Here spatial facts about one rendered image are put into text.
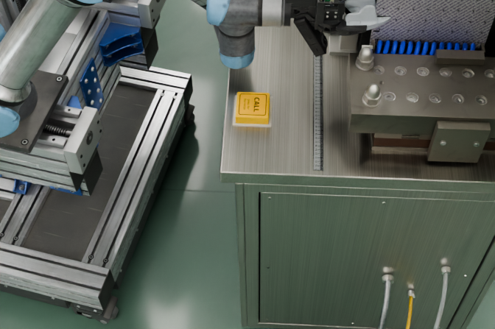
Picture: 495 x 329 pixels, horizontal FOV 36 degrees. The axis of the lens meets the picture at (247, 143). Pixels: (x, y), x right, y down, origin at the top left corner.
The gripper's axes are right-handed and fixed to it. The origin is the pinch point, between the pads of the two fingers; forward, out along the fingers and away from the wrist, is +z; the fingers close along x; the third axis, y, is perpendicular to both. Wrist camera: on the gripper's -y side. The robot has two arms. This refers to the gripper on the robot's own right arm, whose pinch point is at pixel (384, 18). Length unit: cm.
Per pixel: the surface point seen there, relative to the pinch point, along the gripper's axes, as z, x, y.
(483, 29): 20.2, -0.3, -1.7
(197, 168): -48, 35, -109
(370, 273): 4, -26, -62
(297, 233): -15, -26, -43
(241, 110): -28.3, -11.6, -16.5
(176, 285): -50, -9, -109
